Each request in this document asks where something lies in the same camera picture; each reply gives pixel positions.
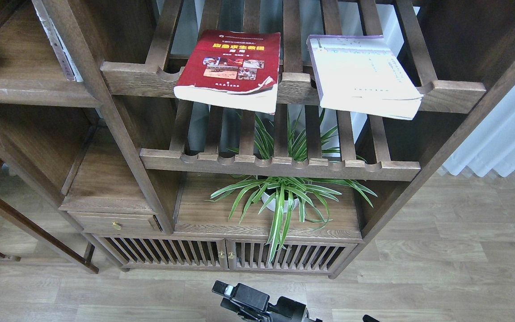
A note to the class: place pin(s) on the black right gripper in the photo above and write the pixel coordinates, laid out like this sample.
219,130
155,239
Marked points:
250,304

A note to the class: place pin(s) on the white purple book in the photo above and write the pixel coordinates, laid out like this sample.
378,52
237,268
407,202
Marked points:
361,74

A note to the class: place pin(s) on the dark wooden bookshelf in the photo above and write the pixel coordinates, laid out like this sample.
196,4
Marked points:
115,148

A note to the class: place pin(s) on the wooden furniture at left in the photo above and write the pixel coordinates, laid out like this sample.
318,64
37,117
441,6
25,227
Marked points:
70,257

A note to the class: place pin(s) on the brass drawer knob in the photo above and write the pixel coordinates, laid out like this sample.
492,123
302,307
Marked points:
116,225

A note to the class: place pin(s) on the red cover book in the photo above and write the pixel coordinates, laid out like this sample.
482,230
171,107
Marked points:
233,70

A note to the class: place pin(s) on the white curtain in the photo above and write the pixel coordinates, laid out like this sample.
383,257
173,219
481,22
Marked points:
490,148

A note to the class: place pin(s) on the thin book white spine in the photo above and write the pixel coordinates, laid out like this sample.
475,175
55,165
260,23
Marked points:
63,56

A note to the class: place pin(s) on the green spider plant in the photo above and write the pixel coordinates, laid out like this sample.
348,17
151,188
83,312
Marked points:
286,193

